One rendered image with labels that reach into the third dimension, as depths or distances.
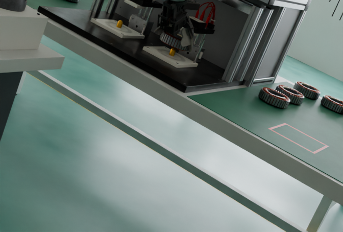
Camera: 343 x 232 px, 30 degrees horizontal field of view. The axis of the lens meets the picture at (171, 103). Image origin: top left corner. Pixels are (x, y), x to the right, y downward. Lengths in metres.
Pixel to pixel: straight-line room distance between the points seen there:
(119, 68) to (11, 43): 0.42
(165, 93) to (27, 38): 0.46
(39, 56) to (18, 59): 0.09
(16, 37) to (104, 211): 1.17
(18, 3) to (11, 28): 0.08
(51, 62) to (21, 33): 0.13
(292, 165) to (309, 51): 6.94
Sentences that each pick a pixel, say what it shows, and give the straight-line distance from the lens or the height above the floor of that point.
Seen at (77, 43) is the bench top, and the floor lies 0.73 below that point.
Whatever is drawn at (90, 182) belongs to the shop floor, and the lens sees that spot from 2.91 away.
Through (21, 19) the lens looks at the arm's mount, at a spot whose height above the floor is 0.84.
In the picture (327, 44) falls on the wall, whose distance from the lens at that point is 8.64.
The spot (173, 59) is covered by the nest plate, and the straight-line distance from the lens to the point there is 2.17.
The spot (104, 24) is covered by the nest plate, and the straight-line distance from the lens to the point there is 2.29.
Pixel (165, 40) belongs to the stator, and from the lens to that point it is 2.16.
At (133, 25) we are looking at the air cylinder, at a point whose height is 0.79.
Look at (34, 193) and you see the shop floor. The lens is 2.66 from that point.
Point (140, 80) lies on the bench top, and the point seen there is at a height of 0.73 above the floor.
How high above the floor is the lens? 1.25
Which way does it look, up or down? 16 degrees down
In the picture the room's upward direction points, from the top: 22 degrees clockwise
